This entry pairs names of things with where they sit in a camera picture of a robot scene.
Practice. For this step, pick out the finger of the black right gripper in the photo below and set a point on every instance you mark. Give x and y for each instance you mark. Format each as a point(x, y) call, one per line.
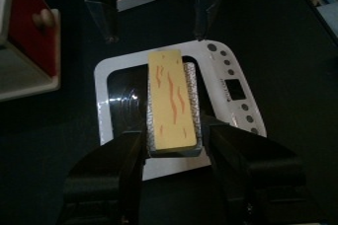
point(102, 12)
point(208, 8)

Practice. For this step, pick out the red white wooden toy cabinet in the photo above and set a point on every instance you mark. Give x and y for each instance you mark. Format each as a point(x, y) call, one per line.
point(31, 38)

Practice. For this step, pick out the white toy induction stove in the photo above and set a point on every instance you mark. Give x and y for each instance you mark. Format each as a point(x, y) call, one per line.
point(229, 84)

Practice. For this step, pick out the yellow egg sushi toy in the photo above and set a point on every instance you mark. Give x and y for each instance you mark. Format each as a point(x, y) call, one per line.
point(170, 104)

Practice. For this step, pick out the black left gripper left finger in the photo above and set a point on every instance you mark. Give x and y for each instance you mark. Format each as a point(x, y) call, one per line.
point(104, 176)

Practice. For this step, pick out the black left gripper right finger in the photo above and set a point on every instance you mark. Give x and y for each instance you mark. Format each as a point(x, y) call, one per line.
point(260, 176)

